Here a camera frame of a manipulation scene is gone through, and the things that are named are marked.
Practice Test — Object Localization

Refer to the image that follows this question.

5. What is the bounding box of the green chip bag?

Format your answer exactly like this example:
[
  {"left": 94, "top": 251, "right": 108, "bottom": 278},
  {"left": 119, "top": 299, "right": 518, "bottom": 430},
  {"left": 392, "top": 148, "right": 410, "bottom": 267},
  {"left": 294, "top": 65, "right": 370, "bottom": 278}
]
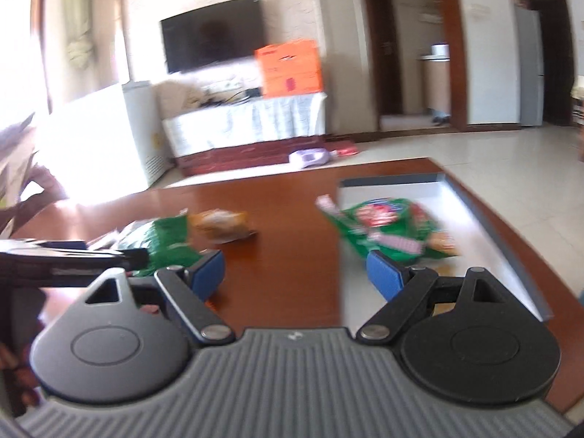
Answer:
[{"left": 89, "top": 214, "right": 202, "bottom": 278}]

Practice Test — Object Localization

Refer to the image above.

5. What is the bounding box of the grey white tray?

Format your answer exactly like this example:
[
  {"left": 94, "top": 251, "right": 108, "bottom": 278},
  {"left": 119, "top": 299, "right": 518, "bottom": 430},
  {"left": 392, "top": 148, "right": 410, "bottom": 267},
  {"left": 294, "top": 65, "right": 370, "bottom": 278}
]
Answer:
[{"left": 317, "top": 174, "right": 552, "bottom": 331}]

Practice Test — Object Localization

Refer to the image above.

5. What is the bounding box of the white chest freezer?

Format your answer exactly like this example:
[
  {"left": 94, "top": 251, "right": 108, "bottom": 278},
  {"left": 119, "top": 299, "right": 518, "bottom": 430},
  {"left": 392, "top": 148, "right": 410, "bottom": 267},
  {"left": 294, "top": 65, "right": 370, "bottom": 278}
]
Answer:
[{"left": 39, "top": 82, "right": 172, "bottom": 205}]

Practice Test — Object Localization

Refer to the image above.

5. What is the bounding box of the silver refrigerator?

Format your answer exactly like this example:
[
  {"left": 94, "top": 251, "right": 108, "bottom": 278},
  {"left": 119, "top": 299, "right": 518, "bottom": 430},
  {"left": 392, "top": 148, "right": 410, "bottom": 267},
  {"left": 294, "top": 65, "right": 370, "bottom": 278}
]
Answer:
[{"left": 516, "top": 7, "right": 545, "bottom": 127}]

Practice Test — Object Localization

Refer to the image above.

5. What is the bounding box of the kitchen cabinet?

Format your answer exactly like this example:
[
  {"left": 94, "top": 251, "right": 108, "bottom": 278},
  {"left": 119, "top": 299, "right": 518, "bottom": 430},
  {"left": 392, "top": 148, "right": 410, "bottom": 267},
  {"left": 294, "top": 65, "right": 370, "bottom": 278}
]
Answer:
[{"left": 420, "top": 43, "right": 452, "bottom": 117}]

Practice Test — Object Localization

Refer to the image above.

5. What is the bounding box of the orange gift box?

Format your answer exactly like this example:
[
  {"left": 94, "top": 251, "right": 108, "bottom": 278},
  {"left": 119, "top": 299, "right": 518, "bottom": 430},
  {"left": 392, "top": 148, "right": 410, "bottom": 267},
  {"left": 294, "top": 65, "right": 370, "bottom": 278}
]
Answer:
[{"left": 254, "top": 39, "right": 324, "bottom": 98}]

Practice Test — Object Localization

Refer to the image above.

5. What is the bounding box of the purple white bottle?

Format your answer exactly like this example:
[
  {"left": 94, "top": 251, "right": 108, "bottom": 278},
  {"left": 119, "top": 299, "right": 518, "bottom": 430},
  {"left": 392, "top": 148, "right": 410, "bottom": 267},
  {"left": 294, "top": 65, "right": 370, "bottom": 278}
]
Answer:
[{"left": 288, "top": 147, "right": 331, "bottom": 169}]

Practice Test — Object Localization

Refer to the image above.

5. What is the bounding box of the black wall television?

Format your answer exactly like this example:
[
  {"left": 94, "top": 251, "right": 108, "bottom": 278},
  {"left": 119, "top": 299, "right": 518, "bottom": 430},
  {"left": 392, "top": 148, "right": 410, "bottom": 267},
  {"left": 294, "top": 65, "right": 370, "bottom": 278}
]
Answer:
[{"left": 160, "top": 0, "right": 267, "bottom": 73}]

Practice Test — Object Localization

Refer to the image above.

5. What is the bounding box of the tan bread package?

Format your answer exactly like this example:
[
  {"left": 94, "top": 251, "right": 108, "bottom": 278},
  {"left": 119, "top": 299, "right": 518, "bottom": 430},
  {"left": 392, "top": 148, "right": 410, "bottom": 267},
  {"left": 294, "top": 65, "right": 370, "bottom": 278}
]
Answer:
[{"left": 187, "top": 209, "right": 256, "bottom": 244}]

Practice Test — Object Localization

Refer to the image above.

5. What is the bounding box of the green red snack bag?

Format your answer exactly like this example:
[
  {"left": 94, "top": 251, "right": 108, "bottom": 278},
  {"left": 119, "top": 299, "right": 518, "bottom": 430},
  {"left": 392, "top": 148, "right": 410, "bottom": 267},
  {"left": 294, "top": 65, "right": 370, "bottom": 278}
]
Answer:
[{"left": 316, "top": 195, "right": 458, "bottom": 265}]

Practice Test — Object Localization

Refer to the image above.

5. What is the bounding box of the tv stand with white cloth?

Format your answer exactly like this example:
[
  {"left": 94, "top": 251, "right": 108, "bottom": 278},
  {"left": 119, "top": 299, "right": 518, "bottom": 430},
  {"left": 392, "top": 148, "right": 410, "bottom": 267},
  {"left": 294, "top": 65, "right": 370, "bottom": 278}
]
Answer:
[{"left": 163, "top": 92, "right": 327, "bottom": 176}]

